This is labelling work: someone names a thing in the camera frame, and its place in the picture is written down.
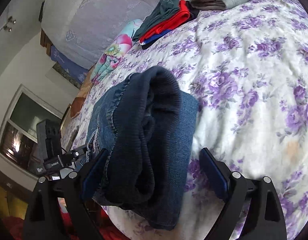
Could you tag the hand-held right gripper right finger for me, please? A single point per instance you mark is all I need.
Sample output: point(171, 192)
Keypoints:
point(215, 172)

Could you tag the folded blue garment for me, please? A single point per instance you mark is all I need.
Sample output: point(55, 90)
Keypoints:
point(156, 37)

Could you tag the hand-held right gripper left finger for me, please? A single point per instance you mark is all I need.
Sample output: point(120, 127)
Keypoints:
point(94, 172)

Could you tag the metal wall hook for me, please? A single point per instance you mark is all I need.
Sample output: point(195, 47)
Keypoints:
point(10, 23)

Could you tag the red cloth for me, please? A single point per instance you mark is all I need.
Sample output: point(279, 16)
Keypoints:
point(109, 232)

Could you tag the marble pattern panel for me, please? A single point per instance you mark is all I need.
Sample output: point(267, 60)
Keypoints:
point(66, 76)

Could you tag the white lace headboard cover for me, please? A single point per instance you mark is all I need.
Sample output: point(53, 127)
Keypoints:
point(94, 17)

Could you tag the blue patterned pillow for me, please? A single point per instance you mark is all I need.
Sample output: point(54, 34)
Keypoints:
point(60, 55)

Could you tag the blue denim pants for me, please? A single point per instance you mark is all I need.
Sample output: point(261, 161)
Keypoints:
point(149, 142)

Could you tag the folded red garment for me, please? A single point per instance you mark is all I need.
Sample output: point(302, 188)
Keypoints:
point(174, 21)

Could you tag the folded dark green garment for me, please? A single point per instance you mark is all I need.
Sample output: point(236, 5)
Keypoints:
point(156, 17)

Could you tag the window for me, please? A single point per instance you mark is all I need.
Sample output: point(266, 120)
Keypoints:
point(21, 120)

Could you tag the folded floral quilt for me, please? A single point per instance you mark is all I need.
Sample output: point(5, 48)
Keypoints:
point(114, 52)

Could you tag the purple floral bed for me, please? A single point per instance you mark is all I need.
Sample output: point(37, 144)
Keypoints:
point(244, 80)

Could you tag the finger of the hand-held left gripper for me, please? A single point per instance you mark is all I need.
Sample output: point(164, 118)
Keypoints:
point(76, 155)

